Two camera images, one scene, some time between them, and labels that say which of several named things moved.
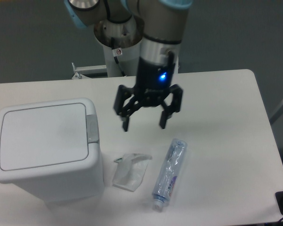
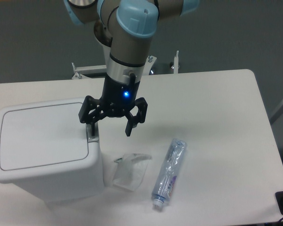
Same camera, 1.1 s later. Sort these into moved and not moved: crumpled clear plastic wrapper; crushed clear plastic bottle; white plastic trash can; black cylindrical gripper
Moved: black cylindrical gripper
Not moved: crushed clear plastic bottle; crumpled clear plastic wrapper; white plastic trash can
